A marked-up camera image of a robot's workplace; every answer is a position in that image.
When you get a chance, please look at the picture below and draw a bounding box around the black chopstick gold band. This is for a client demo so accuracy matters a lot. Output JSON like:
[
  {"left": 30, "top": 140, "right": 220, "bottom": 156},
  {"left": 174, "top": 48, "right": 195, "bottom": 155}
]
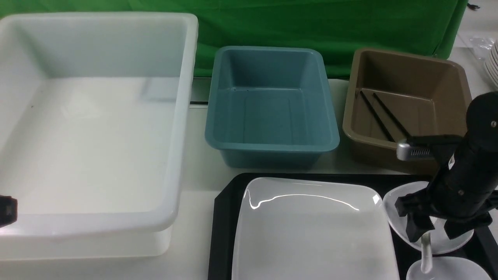
[{"left": 359, "top": 91, "right": 395, "bottom": 142}]

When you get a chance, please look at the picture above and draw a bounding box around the teal plastic bin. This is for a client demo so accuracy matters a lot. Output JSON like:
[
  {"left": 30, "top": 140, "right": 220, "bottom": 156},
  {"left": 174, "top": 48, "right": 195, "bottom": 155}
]
[{"left": 205, "top": 46, "right": 340, "bottom": 169}]

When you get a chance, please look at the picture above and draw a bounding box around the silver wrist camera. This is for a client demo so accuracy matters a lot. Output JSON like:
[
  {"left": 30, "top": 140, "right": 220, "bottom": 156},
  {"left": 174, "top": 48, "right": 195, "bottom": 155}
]
[{"left": 396, "top": 135, "right": 463, "bottom": 161}]

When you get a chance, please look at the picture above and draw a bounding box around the brown plastic bin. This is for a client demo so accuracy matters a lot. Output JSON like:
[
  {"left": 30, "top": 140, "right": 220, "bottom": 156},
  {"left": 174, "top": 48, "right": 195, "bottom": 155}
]
[{"left": 342, "top": 48, "right": 472, "bottom": 175}]

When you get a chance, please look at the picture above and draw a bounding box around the white ceramic soup spoon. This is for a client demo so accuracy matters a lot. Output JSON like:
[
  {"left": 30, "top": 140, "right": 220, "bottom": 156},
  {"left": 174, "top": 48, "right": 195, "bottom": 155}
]
[{"left": 420, "top": 230, "right": 433, "bottom": 274}]

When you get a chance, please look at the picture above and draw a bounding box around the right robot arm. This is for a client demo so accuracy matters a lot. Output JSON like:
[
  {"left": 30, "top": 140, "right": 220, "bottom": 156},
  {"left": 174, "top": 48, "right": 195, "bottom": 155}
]
[{"left": 395, "top": 92, "right": 498, "bottom": 242}]

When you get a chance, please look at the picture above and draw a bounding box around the white rectangular rice plate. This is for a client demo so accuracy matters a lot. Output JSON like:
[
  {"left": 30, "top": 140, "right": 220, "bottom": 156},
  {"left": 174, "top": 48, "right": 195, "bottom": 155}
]
[{"left": 231, "top": 177, "right": 400, "bottom": 280}]

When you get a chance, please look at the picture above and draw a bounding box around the green backdrop cloth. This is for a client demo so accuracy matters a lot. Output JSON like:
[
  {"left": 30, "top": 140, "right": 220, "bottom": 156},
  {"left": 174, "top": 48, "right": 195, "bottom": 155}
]
[{"left": 0, "top": 0, "right": 468, "bottom": 78}]

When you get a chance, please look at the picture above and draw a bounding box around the clear plastic wrap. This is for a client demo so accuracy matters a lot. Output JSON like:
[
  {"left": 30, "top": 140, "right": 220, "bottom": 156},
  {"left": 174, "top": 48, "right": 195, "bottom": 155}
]
[{"left": 468, "top": 37, "right": 496, "bottom": 60}]

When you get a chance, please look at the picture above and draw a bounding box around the stack of white plates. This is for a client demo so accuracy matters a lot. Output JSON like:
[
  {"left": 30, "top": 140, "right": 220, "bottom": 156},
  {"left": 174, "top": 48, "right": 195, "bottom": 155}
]
[{"left": 484, "top": 41, "right": 498, "bottom": 89}]

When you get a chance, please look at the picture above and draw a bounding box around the large white plastic tub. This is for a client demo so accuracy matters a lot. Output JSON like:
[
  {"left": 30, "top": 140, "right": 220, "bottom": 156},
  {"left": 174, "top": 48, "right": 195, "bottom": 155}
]
[{"left": 0, "top": 12, "right": 198, "bottom": 261}]

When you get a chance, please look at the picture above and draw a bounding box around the white bowl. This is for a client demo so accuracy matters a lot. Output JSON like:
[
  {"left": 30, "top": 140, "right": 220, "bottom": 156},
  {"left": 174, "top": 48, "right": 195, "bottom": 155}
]
[
  {"left": 406, "top": 256, "right": 491, "bottom": 280},
  {"left": 383, "top": 181, "right": 474, "bottom": 254}
]

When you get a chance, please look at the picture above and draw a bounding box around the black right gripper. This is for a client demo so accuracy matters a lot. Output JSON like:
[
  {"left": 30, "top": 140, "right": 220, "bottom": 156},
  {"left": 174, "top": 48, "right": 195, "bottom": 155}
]
[{"left": 395, "top": 135, "right": 497, "bottom": 242}]

